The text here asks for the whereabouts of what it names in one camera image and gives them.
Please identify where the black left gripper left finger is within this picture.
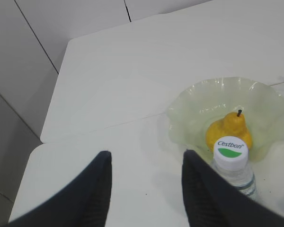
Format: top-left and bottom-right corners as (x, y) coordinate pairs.
(7, 151), (112, 227)

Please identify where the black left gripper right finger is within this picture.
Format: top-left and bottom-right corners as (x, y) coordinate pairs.
(181, 150), (284, 227)

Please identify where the clear water bottle green label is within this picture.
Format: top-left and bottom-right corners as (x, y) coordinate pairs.
(211, 136), (257, 200)

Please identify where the yellow pear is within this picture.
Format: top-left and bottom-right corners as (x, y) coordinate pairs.
(205, 110), (252, 153)

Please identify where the green wavy glass plate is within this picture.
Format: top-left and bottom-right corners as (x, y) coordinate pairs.
(166, 77), (284, 163)

